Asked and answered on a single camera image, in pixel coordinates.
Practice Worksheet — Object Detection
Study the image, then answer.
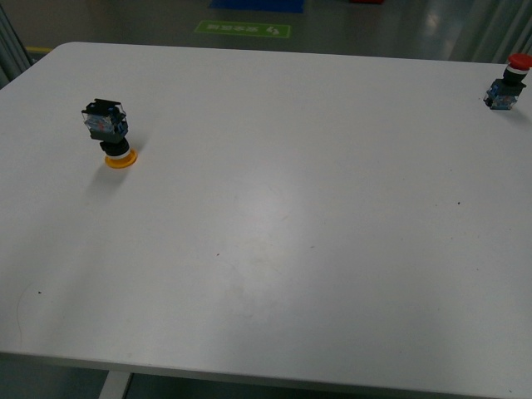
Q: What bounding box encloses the green floor sign sticker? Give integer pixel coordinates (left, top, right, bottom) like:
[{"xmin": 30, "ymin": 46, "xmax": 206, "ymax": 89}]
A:
[{"xmin": 195, "ymin": 20, "xmax": 292, "ymax": 39}]

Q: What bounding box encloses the yellow push button switch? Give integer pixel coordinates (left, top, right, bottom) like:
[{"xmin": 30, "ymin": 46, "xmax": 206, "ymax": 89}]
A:
[{"xmin": 81, "ymin": 99, "xmax": 138, "ymax": 169}]

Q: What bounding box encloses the grey curtain left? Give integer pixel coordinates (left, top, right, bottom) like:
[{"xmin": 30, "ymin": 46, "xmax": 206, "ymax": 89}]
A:
[{"xmin": 0, "ymin": 7, "xmax": 33, "ymax": 88}]

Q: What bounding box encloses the grey curtain right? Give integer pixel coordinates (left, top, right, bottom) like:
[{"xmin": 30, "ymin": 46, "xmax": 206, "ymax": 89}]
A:
[{"xmin": 473, "ymin": 0, "xmax": 531, "ymax": 63}]

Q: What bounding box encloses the blue floor mat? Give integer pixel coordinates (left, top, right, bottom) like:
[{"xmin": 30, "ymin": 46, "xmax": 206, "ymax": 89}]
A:
[{"xmin": 209, "ymin": 0, "xmax": 305, "ymax": 13}]

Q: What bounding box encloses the grey curtain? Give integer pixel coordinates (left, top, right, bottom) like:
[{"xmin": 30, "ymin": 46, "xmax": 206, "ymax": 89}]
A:
[
  {"xmin": 0, "ymin": 7, "xmax": 33, "ymax": 88},
  {"xmin": 473, "ymin": 0, "xmax": 531, "ymax": 63}
]

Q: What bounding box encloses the red push button switch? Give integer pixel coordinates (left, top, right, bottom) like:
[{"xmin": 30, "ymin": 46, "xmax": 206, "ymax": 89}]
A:
[{"xmin": 483, "ymin": 53, "xmax": 531, "ymax": 111}]

